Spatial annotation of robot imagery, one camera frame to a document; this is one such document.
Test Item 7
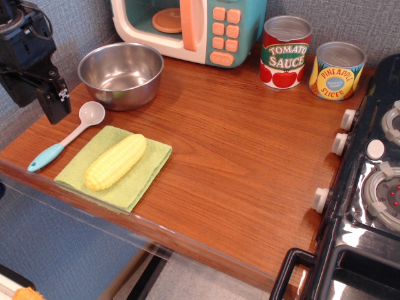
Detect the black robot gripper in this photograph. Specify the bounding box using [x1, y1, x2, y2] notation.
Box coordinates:
[1, 1, 71, 125]

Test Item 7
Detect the yellow plastic corncob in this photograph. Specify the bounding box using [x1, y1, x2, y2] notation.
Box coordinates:
[84, 134, 147, 191]

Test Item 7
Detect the stainless steel pot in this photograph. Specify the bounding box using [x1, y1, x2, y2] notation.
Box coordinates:
[77, 42, 164, 111]

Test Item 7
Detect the green cloth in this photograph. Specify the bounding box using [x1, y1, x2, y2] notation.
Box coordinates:
[54, 126, 173, 213]

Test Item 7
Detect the clear acrylic table guard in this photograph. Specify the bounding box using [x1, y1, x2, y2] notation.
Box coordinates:
[1, 156, 319, 291]

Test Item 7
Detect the teal toy microwave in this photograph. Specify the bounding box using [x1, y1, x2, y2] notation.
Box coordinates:
[111, 1, 267, 68]

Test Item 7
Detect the orange object at corner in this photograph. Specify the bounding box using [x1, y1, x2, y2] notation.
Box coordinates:
[12, 287, 44, 300]

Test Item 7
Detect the tomato sauce can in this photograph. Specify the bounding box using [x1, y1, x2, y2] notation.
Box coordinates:
[259, 15, 313, 89]

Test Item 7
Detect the pineapple slices can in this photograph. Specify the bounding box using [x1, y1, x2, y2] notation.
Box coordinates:
[309, 41, 367, 101]

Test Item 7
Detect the white stove knob bottom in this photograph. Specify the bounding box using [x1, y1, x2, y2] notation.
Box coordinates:
[312, 187, 330, 214]

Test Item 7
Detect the white stove knob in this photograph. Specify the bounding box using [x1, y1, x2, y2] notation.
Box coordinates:
[331, 133, 348, 156]
[340, 109, 357, 131]
[312, 187, 330, 214]

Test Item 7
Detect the white stove knob middle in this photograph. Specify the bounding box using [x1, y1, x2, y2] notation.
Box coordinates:
[331, 133, 348, 156]

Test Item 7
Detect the white stove knob top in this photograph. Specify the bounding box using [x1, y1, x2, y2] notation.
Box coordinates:
[340, 109, 357, 131]

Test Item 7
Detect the black toy stove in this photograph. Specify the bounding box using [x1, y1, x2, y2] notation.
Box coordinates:
[270, 54, 399, 299]

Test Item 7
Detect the grey ladle teal handle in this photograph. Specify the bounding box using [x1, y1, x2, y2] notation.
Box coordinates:
[27, 101, 106, 172]

